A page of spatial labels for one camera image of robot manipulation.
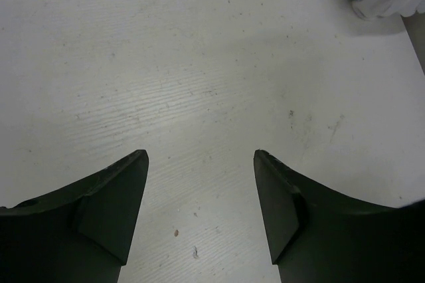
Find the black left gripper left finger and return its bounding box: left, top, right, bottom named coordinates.
left=1, top=149, right=149, bottom=282

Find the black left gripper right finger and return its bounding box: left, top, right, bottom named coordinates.
left=254, top=149, right=424, bottom=282

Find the white tank top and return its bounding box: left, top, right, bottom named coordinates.
left=352, top=0, right=424, bottom=20

